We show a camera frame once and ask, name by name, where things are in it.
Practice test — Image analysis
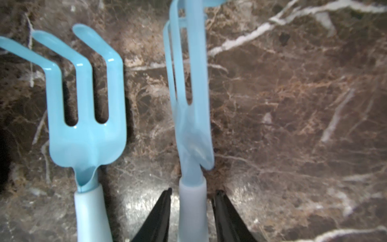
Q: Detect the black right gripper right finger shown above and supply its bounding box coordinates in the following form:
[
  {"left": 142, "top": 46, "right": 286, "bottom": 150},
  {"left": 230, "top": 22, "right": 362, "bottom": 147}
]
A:
[{"left": 211, "top": 190, "right": 257, "bottom": 242}]

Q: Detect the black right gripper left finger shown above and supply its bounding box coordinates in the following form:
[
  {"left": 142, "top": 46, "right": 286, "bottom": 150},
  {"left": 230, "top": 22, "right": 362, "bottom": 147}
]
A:
[{"left": 132, "top": 188, "right": 172, "bottom": 242}]

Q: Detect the light blue rake teal handle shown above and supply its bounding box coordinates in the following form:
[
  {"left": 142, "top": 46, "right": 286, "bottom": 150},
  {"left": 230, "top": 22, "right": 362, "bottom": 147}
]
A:
[{"left": 1, "top": 24, "right": 127, "bottom": 242}]

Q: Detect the light blue rake white handle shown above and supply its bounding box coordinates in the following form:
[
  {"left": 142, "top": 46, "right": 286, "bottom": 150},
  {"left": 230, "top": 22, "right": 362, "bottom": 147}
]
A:
[{"left": 163, "top": 1, "right": 222, "bottom": 242}]

